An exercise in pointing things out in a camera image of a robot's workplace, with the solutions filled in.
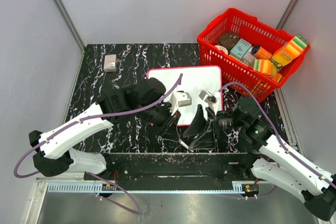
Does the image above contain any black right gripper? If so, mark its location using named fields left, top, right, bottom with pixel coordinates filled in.
left=183, top=104, right=246, bottom=151

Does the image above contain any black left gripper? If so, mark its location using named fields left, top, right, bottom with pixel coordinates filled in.
left=138, top=102, right=182, bottom=142

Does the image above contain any pink framed whiteboard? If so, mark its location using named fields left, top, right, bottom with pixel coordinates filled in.
left=147, top=66, right=222, bottom=126

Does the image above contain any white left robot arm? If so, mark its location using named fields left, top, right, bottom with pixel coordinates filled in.
left=29, top=77, right=182, bottom=180

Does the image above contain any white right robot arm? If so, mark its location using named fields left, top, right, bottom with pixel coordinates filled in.
left=183, top=97, right=335, bottom=221

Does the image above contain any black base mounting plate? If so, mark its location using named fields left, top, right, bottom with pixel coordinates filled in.
left=99, top=153, right=256, bottom=191

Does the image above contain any white tape roll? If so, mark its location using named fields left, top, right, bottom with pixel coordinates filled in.
left=215, top=45, right=229, bottom=55

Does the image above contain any teal white carton box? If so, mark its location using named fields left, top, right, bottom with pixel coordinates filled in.
left=229, top=38, right=252, bottom=61

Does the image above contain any striped sponge stack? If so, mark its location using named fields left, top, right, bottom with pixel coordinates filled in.
left=252, top=59, right=279, bottom=76

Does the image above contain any red plastic basket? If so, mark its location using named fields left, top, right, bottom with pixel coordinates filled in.
left=197, top=8, right=310, bottom=102

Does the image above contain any small pink white box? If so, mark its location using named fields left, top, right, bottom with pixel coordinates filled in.
left=103, top=54, right=117, bottom=72

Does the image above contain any brown round bread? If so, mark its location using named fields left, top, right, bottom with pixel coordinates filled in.
left=217, top=32, right=240, bottom=50

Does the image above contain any orange cylindrical can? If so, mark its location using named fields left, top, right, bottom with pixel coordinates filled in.
left=251, top=45, right=272, bottom=60

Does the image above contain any yellow sponge pack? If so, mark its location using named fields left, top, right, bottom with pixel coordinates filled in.
left=271, top=35, right=310, bottom=68

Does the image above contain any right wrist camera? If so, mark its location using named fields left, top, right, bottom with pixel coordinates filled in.
left=198, top=90, right=221, bottom=114

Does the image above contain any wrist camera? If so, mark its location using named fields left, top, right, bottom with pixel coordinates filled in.
left=169, top=91, right=192, bottom=115
left=198, top=90, right=221, bottom=114

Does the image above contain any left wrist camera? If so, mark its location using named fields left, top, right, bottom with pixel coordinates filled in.
left=169, top=91, right=192, bottom=115

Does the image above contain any white slotted cable duct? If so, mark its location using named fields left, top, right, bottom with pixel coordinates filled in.
left=47, top=182, right=116, bottom=194

